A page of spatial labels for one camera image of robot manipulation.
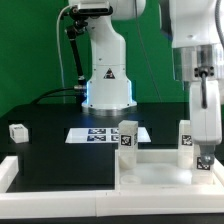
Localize white square table top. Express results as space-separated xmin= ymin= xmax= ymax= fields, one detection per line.
xmin=115 ymin=149 xmax=224 ymax=195

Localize fiducial marker sheet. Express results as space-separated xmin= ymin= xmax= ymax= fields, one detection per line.
xmin=65 ymin=127 xmax=151 ymax=144

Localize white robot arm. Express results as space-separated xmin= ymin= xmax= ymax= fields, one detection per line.
xmin=68 ymin=0 xmax=224 ymax=166

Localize black cables at base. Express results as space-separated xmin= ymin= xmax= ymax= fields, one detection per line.
xmin=30 ymin=87 xmax=88 ymax=106

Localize black camera on mount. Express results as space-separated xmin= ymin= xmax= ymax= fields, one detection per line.
xmin=66 ymin=3 xmax=113 ymax=86

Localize white U-shaped fence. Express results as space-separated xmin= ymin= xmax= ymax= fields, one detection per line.
xmin=0 ymin=156 xmax=224 ymax=219

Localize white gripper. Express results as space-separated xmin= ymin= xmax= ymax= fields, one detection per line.
xmin=189 ymin=80 xmax=222 ymax=170

